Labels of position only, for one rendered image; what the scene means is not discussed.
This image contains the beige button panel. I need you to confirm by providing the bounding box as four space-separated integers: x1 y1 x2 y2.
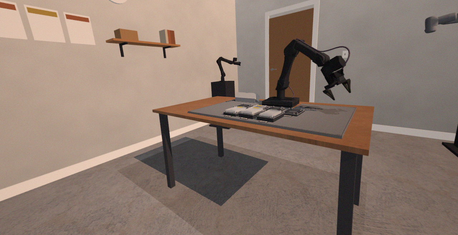
230 92 260 103

